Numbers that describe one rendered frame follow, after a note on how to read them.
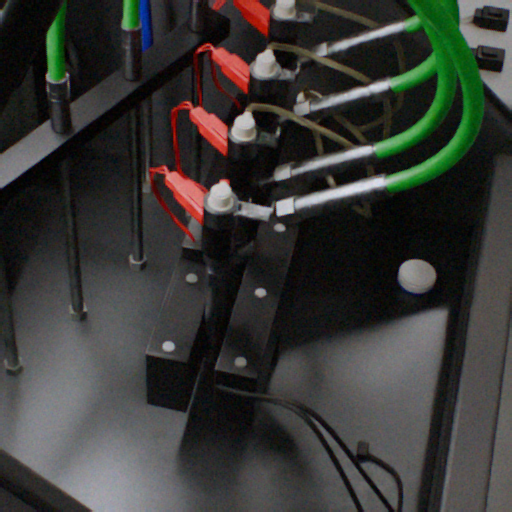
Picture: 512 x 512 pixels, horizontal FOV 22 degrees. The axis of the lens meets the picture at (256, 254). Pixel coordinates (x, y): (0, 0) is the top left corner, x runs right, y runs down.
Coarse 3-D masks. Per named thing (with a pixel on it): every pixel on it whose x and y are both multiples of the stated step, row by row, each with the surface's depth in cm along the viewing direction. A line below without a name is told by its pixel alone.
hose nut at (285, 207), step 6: (288, 198) 101; (294, 198) 100; (276, 204) 101; (282, 204) 100; (288, 204) 100; (294, 204) 100; (282, 210) 100; (288, 210) 100; (294, 210) 100; (282, 216) 100; (288, 216) 100; (294, 216) 100; (282, 222) 101; (288, 222) 101; (294, 222) 100
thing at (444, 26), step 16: (416, 0) 82; (432, 0) 82; (432, 16) 83; (448, 16) 83; (448, 32) 84; (448, 48) 85; (464, 48) 85; (464, 64) 85; (464, 80) 86; (480, 80) 87; (464, 96) 88; (480, 96) 87; (464, 112) 89; (480, 112) 88; (464, 128) 90; (448, 144) 92; (464, 144) 91; (432, 160) 93; (448, 160) 92; (400, 176) 95; (416, 176) 94; (432, 176) 94
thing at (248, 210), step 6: (240, 204) 102; (246, 204) 102; (252, 204) 102; (240, 210) 102; (246, 210) 102; (252, 210) 102; (258, 210) 102; (264, 210) 102; (234, 216) 101; (246, 216) 102; (252, 216) 102; (258, 216) 102; (264, 216) 102; (270, 222) 101
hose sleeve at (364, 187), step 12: (360, 180) 97; (372, 180) 96; (384, 180) 96; (312, 192) 100; (324, 192) 98; (336, 192) 98; (348, 192) 97; (360, 192) 97; (372, 192) 96; (384, 192) 96; (300, 204) 99; (312, 204) 99; (324, 204) 98; (336, 204) 98; (348, 204) 98; (300, 216) 100
